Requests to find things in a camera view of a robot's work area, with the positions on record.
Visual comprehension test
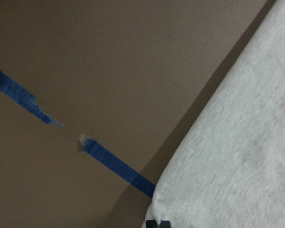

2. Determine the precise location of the grey cartoon print t-shirt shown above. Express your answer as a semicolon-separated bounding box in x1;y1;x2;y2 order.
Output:
145;0;285;228

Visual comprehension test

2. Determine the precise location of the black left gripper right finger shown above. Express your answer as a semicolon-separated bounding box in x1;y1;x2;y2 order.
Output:
160;220;171;228

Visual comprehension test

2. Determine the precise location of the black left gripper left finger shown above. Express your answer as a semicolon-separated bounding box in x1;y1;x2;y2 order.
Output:
145;219;158;228

